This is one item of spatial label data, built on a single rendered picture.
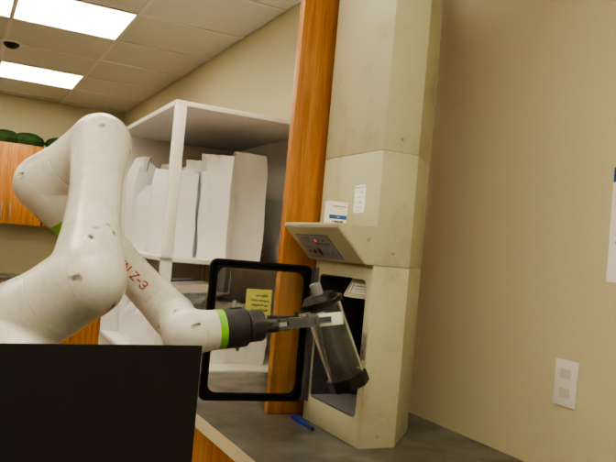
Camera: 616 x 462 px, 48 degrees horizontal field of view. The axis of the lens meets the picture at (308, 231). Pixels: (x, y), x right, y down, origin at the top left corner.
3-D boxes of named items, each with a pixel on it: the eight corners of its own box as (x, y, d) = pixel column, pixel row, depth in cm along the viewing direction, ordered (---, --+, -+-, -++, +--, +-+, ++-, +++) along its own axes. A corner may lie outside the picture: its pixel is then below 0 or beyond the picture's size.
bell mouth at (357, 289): (383, 296, 207) (385, 278, 207) (419, 302, 191) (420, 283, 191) (332, 293, 199) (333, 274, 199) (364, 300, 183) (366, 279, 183)
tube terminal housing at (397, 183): (373, 414, 217) (394, 170, 219) (437, 445, 188) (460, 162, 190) (302, 417, 205) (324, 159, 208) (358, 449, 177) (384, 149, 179)
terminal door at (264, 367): (300, 401, 204) (313, 265, 205) (197, 401, 193) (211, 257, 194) (299, 401, 204) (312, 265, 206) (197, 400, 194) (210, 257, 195)
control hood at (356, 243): (315, 258, 207) (319, 225, 207) (374, 265, 178) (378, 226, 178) (280, 256, 202) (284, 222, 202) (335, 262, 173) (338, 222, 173)
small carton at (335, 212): (341, 225, 190) (343, 203, 190) (346, 225, 185) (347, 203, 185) (323, 224, 189) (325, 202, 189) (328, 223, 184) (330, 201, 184)
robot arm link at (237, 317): (218, 351, 163) (230, 354, 155) (214, 302, 164) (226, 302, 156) (242, 348, 166) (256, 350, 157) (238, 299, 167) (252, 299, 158)
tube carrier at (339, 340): (356, 370, 178) (329, 292, 178) (377, 375, 169) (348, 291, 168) (320, 388, 174) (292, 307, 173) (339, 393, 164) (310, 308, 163)
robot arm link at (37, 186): (36, 156, 140) (53, 134, 150) (-9, 189, 143) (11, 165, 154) (98, 221, 147) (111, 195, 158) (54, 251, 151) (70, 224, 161)
